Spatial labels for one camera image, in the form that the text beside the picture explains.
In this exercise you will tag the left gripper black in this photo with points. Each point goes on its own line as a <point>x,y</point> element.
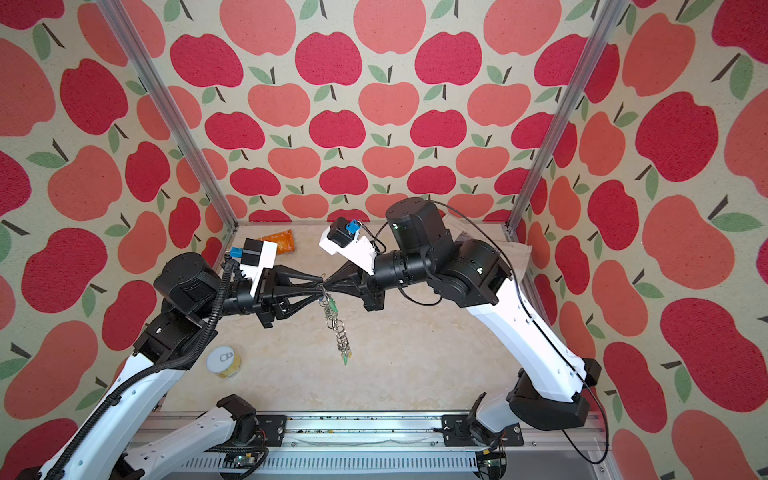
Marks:
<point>274,300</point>

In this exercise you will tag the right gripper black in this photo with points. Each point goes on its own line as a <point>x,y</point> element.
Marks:
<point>357,283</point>

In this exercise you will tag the metal ring plate with keyrings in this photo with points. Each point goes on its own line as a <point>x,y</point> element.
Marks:
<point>336,325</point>

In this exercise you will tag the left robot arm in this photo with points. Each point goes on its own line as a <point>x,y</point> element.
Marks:
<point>196,299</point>

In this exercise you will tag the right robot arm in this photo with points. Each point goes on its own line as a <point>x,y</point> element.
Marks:
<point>553,390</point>

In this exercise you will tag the orange snack packet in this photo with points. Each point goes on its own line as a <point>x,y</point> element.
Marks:
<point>283,239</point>

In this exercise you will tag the yellow white tin can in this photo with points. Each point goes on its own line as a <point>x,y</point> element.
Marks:
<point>223,362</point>

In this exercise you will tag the canvas Monet tote bag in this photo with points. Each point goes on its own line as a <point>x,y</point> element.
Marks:
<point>519,254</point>

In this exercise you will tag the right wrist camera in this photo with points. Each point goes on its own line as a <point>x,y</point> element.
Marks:
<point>344,237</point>

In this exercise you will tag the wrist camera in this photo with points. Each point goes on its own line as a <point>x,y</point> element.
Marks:
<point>254,257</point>
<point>344,237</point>

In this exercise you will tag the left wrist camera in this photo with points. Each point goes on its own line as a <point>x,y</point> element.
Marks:
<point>254,257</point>

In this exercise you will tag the front aluminium rail base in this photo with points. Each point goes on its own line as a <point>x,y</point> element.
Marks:
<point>325,444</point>

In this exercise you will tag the right aluminium frame post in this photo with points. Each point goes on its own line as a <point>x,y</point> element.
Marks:
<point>604,26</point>

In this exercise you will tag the aluminium frame post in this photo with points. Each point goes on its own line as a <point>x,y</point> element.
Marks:
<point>129,38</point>
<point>604,26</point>

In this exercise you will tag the left aluminium frame post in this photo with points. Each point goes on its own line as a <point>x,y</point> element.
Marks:
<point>129,38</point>

